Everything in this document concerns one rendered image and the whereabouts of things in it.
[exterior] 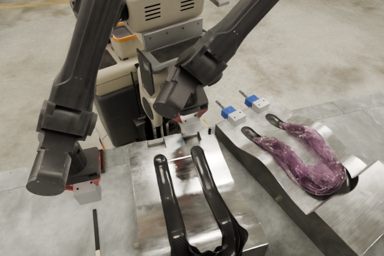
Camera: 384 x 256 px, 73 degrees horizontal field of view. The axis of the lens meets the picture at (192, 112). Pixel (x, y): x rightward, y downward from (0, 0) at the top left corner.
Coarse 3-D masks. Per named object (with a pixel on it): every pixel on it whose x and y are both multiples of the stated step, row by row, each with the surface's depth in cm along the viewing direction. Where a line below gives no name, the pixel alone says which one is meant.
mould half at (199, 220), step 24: (144, 144) 77; (168, 144) 77; (192, 144) 77; (216, 144) 77; (144, 168) 72; (192, 168) 72; (216, 168) 72; (144, 192) 67; (192, 192) 67; (144, 216) 62; (192, 216) 60; (240, 216) 58; (144, 240) 55; (168, 240) 55; (192, 240) 54; (216, 240) 54; (264, 240) 54
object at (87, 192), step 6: (78, 186) 60; (84, 186) 60; (90, 186) 60; (96, 186) 61; (78, 192) 59; (84, 192) 59; (90, 192) 60; (96, 192) 60; (78, 198) 60; (84, 198) 61; (90, 198) 62; (96, 198) 62
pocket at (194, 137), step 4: (184, 136) 81; (188, 136) 81; (192, 136) 82; (196, 136) 83; (200, 136) 80; (184, 140) 82; (188, 140) 82; (192, 140) 82; (196, 140) 82; (200, 140) 81
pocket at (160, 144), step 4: (164, 140) 80; (148, 144) 79; (152, 144) 79; (156, 144) 80; (160, 144) 80; (164, 144) 81; (148, 148) 80; (152, 148) 80; (156, 148) 80; (160, 148) 80; (164, 148) 80
